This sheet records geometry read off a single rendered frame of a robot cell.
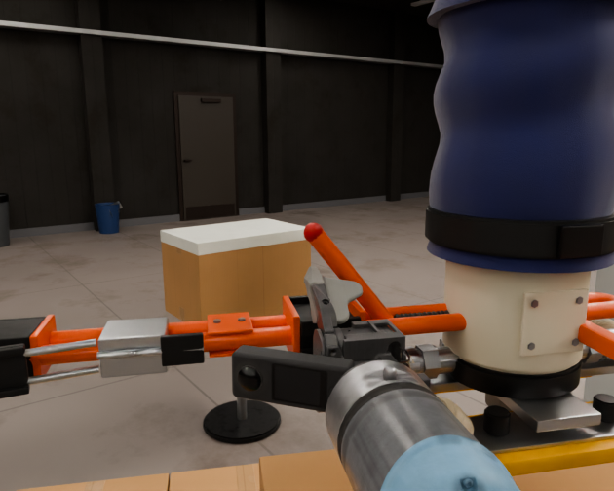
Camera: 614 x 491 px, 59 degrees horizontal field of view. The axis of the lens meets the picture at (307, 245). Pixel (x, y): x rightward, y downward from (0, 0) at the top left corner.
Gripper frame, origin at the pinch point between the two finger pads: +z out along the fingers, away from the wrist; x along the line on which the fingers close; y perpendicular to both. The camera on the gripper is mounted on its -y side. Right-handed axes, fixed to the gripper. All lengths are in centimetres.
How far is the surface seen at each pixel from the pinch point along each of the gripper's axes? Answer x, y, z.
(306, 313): 1.7, 0.1, 0.1
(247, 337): 0.4, -7.2, -3.0
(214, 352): -1.2, -10.8, -2.5
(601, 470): -30, 49, 6
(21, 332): 2.3, -30.6, -1.6
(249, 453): -124, 6, 170
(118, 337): 1.5, -20.9, -2.9
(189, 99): 78, -22, 896
